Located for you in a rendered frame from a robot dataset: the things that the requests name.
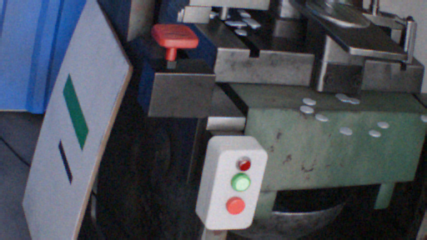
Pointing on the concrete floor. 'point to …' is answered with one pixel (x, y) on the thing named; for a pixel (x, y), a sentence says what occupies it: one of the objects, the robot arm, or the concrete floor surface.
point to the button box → (218, 182)
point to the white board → (76, 127)
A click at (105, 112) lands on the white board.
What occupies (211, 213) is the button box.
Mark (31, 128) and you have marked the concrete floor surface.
